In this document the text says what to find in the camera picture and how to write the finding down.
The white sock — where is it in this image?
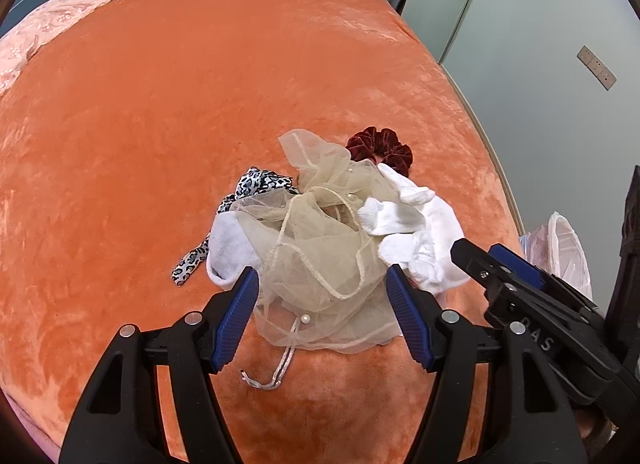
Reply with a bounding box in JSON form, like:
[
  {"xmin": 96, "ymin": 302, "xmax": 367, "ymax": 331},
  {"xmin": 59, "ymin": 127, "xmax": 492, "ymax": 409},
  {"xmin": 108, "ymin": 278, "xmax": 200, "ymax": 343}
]
[{"xmin": 205, "ymin": 211, "xmax": 262, "ymax": 291}]

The white socks pile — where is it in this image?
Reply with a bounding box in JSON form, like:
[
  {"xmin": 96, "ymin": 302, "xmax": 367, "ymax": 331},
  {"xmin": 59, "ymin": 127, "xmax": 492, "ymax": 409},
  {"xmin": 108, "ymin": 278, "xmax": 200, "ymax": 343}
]
[{"xmin": 358, "ymin": 163, "xmax": 469, "ymax": 295}]

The beige organza pouch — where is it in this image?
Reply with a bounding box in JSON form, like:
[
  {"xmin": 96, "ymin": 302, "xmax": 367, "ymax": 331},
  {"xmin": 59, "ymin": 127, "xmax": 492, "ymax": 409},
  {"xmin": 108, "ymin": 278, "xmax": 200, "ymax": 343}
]
[{"xmin": 234, "ymin": 128, "xmax": 404, "ymax": 392}]

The leopard print hair band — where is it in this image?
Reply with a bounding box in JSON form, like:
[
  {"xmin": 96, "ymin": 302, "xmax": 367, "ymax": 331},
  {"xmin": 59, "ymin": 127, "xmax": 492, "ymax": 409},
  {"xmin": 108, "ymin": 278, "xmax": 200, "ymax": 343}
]
[{"xmin": 170, "ymin": 167, "xmax": 298, "ymax": 286}]

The dark red velvet scrunchie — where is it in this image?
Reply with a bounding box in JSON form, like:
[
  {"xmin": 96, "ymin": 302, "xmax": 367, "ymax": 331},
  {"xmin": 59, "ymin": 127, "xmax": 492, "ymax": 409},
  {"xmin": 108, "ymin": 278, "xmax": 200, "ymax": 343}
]
[{"xmin": 346, "ymin": 127, "xmax": 413, "ymax": 177}]

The orange plush bed blanket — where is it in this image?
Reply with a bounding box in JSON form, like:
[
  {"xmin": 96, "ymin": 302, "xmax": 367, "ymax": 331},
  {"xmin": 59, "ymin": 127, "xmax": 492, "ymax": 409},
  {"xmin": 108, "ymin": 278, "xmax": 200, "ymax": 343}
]
[{"xmin": 1, "ymin": 0, "xmax": 520, "ymax": 444}]

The pink quilt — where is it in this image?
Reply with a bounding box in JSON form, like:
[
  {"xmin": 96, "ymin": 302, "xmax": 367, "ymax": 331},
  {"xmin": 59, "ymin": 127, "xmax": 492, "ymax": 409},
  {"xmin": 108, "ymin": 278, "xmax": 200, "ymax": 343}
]
[{"xmin": 1, "ymin": 0, "xmax": 113, "ymax": 95}]

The black camera box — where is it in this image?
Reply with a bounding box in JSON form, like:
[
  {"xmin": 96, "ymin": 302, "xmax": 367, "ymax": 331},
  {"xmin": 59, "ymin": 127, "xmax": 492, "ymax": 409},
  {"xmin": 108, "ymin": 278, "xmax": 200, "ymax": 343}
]
[{"xmin": 603, "ymin": 166, "xmax": 639, "ymax": 377}]

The brown wall switch panel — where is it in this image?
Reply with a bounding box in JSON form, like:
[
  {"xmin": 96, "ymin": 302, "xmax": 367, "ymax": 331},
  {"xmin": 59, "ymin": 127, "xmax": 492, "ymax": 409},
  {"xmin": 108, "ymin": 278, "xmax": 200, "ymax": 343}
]
[{"xmin": 577, "ymin": 46, "xmax": 617, "ymax": 91}]

